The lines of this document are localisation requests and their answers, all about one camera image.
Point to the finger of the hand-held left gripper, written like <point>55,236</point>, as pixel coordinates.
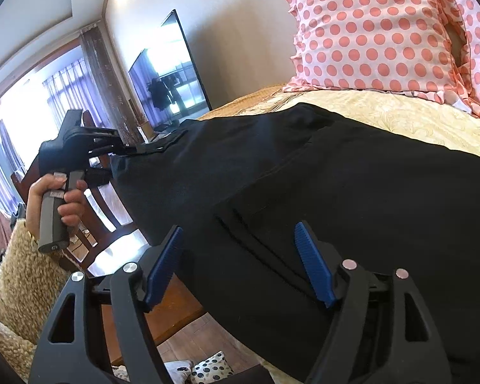
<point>142,148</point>

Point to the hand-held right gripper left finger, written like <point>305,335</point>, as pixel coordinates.
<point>164,262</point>

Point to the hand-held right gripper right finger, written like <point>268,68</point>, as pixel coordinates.
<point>314,266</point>

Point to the black pants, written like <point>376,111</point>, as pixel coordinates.
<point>324,216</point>

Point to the person's left forearm fleece sleeve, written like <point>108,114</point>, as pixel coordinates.
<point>22,284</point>

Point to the person's left hand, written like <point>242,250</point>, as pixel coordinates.
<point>70,204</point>

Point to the dark wooden chair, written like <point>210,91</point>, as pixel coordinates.
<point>92,216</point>

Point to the brown curtain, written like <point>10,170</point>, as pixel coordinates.
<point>106,84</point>

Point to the flat screen television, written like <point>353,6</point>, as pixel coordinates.
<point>172,76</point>

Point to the purple sheer curtain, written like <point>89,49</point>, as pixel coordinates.
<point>70,88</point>

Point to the black dotted white cushion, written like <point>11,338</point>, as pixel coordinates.
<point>212,368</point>

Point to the cream patterned bed sheet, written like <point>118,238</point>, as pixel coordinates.
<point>404,118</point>

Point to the pink polka dot pillow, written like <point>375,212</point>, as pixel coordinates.
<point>388,32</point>

